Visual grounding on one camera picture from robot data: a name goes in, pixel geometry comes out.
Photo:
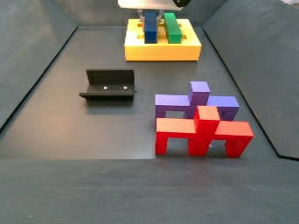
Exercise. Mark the blue long block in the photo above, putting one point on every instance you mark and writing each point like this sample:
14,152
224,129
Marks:
149,28

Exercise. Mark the black angled bracket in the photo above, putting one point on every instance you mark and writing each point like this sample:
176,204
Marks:
109,84

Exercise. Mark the purple cross-shaped block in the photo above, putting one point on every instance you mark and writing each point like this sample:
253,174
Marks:
197,97

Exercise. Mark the red cross-shaped block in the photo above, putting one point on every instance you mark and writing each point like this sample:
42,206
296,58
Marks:
200,130

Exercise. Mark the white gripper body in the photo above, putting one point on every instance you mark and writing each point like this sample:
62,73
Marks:
172,5

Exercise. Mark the green long block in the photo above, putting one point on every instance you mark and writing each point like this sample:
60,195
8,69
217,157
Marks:
172,28

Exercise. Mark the yellow slotted board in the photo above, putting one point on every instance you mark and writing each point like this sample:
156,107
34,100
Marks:
138,51

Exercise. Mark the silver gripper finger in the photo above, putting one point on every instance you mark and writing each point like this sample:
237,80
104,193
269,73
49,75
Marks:
141,18
158,17

